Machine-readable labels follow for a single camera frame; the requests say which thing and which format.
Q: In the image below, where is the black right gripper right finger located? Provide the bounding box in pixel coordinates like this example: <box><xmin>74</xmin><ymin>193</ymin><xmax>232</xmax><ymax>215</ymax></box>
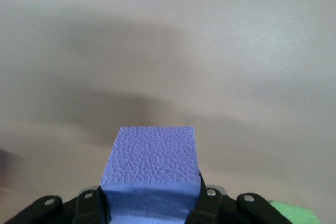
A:
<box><xmin>185</xmin><ymin>173</ymin><xmax>287</xmax><ymax>224</ymax></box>

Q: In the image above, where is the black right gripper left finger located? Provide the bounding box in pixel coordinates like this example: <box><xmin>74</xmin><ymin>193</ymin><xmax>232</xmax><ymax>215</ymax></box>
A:
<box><xmin>4</xmin><ymin>186</ymin><xmax>112</xmax><ymax>224</ymax></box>

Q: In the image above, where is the purple foam block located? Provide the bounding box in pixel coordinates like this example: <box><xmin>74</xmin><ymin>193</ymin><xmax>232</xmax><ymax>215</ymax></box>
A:
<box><xmin>99</xmin><ymin>126</ymin><xmax>203</xmax><ymax>224</ymax></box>

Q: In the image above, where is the green foam block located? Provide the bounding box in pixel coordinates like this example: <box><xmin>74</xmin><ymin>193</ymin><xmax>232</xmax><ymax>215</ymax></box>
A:
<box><xmin>269</xmin><ymin>199</ymin><xmax>322</xmax><ymax>224</ymax></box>

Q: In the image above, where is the brown paper table cover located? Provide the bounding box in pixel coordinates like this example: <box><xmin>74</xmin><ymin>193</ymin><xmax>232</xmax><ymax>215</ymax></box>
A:
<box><xmin>0</xmin><ymin>0</ymin><xmax>336</xmax><ymax>224</ymax></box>

